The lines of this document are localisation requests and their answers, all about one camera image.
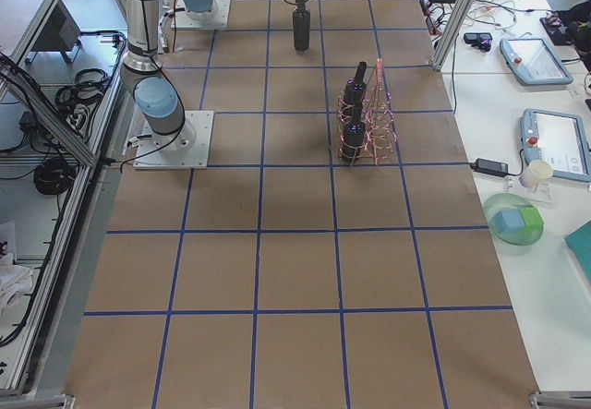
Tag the dark wine bottle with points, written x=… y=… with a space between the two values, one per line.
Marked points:
x=301 y=27
x=355 y=87

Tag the dark wine bottle in basket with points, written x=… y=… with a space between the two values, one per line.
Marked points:
x=355 y=87

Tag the blue teach pendant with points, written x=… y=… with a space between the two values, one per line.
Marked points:
x=558 y=139
x=534 y=62

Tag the black power adapter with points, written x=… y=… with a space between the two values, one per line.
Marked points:
x=485 y=166

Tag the white paper cup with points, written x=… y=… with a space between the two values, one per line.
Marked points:
x=535 y=173

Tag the green bowl with blocks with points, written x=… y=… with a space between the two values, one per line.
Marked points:
x=513 y=219

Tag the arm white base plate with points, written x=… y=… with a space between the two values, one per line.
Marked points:
x=215 y=19
x=190 y=149

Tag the copper wire wine basket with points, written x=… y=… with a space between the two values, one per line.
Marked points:
x=380 y=139

